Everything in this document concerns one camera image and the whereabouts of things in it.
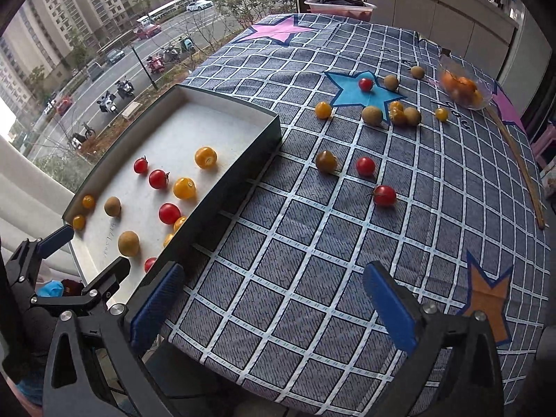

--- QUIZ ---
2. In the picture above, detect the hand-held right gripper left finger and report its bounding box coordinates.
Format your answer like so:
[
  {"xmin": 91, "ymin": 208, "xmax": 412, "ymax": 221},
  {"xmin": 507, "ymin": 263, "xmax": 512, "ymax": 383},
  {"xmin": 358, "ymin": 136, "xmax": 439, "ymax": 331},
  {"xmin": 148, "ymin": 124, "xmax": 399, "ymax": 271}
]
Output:
[{"xmin": 42, "ymin": 262, "xmax": 186, "ymax": 417}]

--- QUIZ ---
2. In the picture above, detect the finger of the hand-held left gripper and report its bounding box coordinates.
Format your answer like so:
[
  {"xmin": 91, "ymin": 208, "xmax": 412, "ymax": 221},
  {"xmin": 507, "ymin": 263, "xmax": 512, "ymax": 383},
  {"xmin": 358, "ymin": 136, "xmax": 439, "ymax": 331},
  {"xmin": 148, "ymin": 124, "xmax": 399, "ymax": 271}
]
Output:
[
  {"xmin": 30, "ymin": 257, "xmax": 131, "ymax": 310},
  {"xmin": 6, "ymin": 225, "xmax": 75, "ymax": 285}
]

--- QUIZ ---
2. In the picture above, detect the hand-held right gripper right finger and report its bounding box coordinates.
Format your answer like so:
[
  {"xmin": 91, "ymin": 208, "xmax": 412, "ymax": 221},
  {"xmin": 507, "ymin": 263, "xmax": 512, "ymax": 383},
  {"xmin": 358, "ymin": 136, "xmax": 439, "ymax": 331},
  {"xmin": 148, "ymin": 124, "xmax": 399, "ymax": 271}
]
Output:
[{"xmin": 362, "ymin": 261, "xmax": 507, "ymax": 417}]

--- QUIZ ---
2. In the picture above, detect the white cardboard box lid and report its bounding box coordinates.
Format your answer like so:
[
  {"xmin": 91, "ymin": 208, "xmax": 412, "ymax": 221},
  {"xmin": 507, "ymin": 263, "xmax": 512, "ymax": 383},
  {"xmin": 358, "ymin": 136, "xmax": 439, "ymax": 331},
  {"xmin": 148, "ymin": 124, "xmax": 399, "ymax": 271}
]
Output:
[{"xmin": 62, "ymin": 84, "xmax": 282, "ymax": 313}]

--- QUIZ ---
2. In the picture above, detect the blue checked star tablecloth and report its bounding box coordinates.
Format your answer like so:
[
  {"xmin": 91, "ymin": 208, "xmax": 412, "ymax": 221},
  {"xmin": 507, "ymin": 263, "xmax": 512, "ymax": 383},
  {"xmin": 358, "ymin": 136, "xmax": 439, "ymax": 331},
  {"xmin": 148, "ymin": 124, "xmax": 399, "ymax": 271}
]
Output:
[{"xmin": 143, "ymin": 13, "xmax": 552, "ymax": 404}]

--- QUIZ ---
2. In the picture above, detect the dark brown-green cherry tomato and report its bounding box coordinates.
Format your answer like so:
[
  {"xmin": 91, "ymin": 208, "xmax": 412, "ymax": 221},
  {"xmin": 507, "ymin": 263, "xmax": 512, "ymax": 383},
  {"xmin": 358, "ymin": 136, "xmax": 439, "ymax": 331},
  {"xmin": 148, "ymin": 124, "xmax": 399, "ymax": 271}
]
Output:
[{"xmin": 315, "ymin": 150, "xmax": 338, "ymax": 173}]

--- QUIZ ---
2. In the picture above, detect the thin wooden stick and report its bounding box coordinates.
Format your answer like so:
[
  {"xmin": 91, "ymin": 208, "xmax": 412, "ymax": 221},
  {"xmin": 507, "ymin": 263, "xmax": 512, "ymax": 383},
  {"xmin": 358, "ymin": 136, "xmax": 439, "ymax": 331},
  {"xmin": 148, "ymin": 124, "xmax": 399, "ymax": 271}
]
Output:
[{"xmin": 484, "ymin": 106, "xmax": 546, "ymax": 230}]

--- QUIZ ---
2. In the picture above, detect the pink plastic stool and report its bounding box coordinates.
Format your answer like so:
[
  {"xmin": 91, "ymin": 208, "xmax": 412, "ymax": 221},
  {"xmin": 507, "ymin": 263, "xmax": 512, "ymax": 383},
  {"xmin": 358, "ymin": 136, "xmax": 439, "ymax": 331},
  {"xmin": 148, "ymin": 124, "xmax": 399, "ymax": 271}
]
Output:
[{"xmin": 533, "ymin": 128, "xmax": 556, "ymax": 170}]

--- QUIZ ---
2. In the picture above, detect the heap of orange tomatoes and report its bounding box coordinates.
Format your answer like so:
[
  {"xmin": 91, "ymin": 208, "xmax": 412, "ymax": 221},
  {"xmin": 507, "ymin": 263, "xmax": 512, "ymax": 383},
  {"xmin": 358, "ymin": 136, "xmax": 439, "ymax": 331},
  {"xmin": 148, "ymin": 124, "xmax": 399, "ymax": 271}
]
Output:
[{"xmin": 441, "ymin": 72, "xmax": 484, "ymax": 106}]

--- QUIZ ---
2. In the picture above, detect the clear plastic bowl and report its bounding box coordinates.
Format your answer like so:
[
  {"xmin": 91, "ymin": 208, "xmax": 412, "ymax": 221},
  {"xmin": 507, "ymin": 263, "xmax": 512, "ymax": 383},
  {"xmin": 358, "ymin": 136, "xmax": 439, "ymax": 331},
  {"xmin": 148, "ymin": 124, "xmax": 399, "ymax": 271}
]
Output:
[{"xmin": 436, "ymin": 54, "xmax": 498, "ymax": 111}]

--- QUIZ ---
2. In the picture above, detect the white plastic basket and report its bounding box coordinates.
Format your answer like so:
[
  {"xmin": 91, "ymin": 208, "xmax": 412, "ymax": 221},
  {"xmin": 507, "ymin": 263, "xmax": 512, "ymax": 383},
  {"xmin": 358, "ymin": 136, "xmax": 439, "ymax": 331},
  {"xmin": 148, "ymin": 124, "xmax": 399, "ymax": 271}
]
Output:
[{"xmin": 304, "ymin": 0, "xmax": 378, "ymax": 22}]

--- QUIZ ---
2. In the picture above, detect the grey cabinet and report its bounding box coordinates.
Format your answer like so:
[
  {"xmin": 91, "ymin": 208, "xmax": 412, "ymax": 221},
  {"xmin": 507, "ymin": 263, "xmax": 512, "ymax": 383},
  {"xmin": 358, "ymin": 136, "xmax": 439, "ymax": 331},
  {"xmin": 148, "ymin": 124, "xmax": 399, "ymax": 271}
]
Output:
[{"xmin": 367, "ymin": 0, "xmax": 522, "ymax": 92}]

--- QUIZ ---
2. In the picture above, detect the white window frame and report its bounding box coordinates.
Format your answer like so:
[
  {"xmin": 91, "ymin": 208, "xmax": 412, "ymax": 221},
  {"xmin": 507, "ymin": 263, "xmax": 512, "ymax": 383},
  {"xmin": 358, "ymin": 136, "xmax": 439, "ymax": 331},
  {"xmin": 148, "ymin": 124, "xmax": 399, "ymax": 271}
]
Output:
[{"xmin": 0, "ymin": 134, "xmax": 76, "ymax": 248}]

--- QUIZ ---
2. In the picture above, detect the dark lamp post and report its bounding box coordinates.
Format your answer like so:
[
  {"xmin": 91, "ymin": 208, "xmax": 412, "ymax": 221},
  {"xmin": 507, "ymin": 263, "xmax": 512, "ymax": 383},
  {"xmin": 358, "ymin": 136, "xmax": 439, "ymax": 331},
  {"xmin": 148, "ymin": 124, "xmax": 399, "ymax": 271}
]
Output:
[{"xmin": 131, "ymin": 46, "xmax": 158, "ymax": 91}]

